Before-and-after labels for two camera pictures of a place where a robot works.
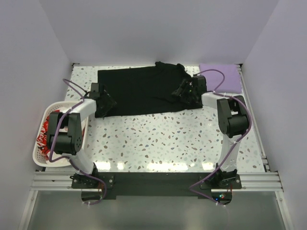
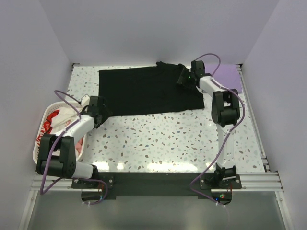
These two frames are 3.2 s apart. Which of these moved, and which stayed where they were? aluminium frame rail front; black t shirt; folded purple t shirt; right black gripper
Moved: right black gripper
Stayed: aluminium frame rail front; folded purple t shirt; black t shirt
